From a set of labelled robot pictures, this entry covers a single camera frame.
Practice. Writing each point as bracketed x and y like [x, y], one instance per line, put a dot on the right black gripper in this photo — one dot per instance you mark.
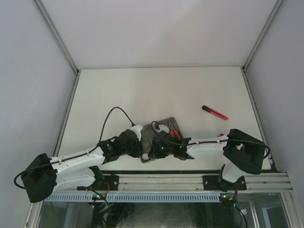
[154, 153]

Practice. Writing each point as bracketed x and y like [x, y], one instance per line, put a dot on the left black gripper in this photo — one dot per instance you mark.
[137, 153]

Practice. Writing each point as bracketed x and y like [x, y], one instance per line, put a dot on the red black pliers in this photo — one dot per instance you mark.
[174, 132]

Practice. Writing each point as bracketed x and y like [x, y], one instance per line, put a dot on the grey plastic tool case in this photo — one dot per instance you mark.
[149, 132]

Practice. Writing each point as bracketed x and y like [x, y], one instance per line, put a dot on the red black utility knife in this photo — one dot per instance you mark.
[215, 113]

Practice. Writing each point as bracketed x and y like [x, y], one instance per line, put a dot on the black electrical tape roll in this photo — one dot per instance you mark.
[145, 157]

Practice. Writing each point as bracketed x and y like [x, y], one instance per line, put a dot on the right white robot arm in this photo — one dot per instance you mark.
[245, 153]

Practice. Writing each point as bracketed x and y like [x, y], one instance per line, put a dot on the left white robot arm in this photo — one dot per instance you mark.
[46, 175]

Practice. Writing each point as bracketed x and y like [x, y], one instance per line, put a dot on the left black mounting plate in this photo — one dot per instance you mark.
[110, 182]

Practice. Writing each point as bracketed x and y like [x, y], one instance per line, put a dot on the black mounting plate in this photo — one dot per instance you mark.
[212, 182]
[110, 182]

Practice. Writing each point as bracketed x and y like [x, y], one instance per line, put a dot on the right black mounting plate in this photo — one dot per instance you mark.
[212, 182]

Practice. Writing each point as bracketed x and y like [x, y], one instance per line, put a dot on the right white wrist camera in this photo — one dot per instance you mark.
[162, 127]

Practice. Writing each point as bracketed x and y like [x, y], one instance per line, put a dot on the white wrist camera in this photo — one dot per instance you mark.
[137, 129]
[162, 127]

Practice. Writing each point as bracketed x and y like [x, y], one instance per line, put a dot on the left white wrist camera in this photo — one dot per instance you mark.
[137, 129]

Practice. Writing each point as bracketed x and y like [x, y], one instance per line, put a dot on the left aluminium frame post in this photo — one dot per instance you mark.
[42, 10]

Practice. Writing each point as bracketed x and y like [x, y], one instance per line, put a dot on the aluminium frame post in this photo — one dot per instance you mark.
[257, 45]
[42, 10]

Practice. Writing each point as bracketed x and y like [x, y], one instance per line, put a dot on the blue slotted cable duct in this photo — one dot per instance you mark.
[135, 197]

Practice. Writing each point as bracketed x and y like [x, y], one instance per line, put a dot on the right aluminium frame post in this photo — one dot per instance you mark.
[257, 45]

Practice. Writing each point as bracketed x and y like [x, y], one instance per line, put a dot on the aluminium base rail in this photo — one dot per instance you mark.
[265, 182]

